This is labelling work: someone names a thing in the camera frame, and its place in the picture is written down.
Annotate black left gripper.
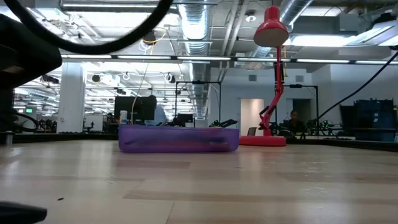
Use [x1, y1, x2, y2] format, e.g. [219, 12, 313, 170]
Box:
[0, 14, 62, 91]

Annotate purple plastic supply box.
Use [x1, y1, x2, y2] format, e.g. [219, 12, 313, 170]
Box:
[118, 124, 240, 154]

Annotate black background cabinet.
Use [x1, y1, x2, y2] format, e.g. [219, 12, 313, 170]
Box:
[0, 88, 16, 133]

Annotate white building column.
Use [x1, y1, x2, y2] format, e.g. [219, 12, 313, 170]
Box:
[57, 62, 87, 134]

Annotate black computer monitor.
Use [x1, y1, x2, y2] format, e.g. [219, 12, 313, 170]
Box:
[113, 95, 156, 126]

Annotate small black monitor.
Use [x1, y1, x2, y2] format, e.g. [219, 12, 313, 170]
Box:
[176, 113, 194, 124]

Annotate overhead light bar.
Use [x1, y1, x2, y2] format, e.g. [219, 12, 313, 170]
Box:
[60, 53, 398, 65]

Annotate red desk lamp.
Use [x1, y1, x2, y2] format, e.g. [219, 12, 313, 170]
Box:
[236, 5, 290, 147]

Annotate blue storage bins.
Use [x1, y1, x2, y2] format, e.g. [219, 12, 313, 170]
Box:
[338, 98, 398, 142]

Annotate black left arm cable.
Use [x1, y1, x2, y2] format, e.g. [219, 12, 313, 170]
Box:
[2, 0, 174, 55]

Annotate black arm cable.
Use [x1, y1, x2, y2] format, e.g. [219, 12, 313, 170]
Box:
[299, 51, 398, 140]
[2, 0, 174, 55]

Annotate black ceiling camera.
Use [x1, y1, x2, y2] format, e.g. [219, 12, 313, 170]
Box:
[142, 29, 157, 46]

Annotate silver air duct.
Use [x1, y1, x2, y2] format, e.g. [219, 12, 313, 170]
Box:
[177, 0, 213, 121]
[279, 0, 315, 26]

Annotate black background rig frame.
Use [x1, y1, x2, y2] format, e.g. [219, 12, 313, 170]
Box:
[283, 83, 320, 135]
[174, 80, 223, 128]

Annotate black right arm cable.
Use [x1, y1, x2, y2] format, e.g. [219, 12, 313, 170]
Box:
[299, 51, 398, 140]

